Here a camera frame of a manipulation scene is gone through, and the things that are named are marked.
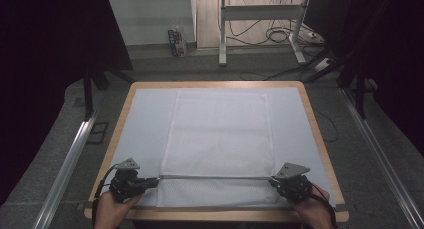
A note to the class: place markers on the packaged bottle on floor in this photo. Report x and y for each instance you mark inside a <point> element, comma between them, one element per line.
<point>177,42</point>

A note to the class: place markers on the white mesh towel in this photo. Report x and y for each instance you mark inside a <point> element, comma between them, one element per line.
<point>220,135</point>

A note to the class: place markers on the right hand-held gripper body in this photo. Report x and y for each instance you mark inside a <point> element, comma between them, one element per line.
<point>295,185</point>

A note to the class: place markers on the person's right hand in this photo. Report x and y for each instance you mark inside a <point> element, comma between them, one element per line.
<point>313,212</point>

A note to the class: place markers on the white desk frame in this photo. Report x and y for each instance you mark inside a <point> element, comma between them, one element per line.
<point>263,12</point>

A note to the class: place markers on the black floor socket plate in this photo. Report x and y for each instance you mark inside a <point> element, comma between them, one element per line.
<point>97,133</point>

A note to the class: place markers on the black curtain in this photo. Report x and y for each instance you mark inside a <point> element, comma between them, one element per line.
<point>43,72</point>
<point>396,55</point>

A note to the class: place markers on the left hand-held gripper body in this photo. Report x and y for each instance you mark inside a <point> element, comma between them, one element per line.
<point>126,184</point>

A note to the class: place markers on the aluminium rail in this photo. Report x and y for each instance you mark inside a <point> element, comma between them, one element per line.
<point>66,169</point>
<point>383,162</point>

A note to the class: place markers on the black metal stand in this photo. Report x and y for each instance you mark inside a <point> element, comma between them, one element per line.
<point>360,89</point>
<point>88,95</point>

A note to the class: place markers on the white power strip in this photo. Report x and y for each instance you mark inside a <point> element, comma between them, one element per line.
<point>321,65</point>

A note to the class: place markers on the pale blue table mat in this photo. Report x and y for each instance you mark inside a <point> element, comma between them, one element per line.
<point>140,129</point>

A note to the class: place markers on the person's left hand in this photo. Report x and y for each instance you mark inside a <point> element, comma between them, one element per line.
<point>111,210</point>

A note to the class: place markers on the wooden framed work board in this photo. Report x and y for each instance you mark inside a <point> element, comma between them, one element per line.
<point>213,84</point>

